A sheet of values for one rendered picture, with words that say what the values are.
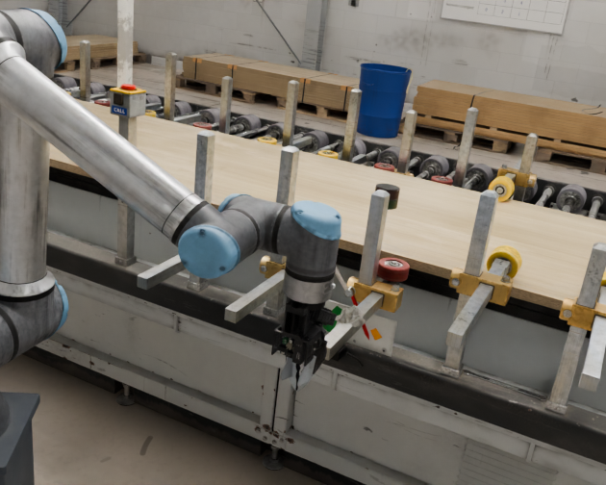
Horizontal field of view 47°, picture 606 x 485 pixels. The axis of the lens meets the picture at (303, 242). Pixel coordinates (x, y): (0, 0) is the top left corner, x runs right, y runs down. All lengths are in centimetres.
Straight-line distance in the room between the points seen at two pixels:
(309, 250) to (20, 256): 66
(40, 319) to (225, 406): 98
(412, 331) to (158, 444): 103
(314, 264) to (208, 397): 135
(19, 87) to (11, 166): 27
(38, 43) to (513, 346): 134
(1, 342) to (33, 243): 21
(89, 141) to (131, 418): 163
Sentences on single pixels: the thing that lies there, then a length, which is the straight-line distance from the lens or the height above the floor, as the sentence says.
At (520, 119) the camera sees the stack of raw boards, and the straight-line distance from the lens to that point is 752.
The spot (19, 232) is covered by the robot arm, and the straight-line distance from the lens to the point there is 155.
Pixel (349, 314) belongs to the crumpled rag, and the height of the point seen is 87.
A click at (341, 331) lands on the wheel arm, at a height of 86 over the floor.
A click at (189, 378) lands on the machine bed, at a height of 21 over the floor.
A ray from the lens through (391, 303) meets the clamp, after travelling 172.
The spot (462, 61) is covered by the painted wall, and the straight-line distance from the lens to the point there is 891.
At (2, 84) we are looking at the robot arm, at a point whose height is 135.
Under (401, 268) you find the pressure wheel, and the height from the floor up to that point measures 91.
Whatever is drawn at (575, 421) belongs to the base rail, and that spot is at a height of 70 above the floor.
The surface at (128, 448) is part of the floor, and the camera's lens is 254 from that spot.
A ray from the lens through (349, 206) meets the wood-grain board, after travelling 219.
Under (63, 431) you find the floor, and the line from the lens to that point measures 264.
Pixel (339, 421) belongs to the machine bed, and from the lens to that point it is 227.
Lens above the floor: 158
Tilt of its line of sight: 21 degrees down
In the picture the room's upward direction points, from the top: 7 degrees clockwise
